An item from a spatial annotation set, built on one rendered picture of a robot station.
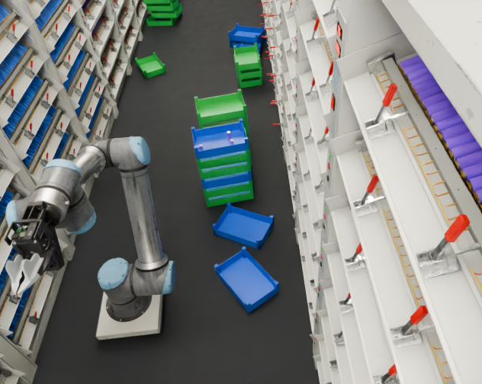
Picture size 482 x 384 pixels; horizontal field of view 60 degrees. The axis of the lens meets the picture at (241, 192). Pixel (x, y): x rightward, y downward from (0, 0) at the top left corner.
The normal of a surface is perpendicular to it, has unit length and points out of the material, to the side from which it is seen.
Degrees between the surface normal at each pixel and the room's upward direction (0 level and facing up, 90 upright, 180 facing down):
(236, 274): 0
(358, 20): 90
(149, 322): 1
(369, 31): 90
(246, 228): 0
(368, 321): 21
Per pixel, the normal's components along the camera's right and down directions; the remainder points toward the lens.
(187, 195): -0.09, -0.70
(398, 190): -0.44, -0.62
